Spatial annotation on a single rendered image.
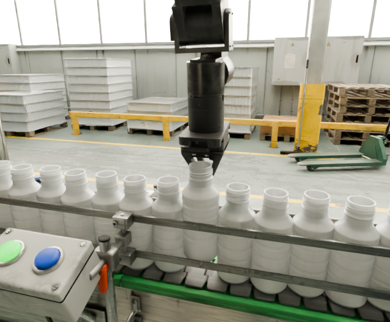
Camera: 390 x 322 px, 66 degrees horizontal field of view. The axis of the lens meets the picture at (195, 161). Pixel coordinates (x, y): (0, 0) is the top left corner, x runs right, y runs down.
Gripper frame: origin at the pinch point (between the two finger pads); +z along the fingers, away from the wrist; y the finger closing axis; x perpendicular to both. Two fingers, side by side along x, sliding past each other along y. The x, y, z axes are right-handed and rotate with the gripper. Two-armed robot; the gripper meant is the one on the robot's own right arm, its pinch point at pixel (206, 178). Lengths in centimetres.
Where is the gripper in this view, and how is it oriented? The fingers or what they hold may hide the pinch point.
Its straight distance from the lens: 52.2
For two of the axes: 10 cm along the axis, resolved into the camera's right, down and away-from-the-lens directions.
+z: 0.2, 9.2, 3.9
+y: 2.5, -3.8, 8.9
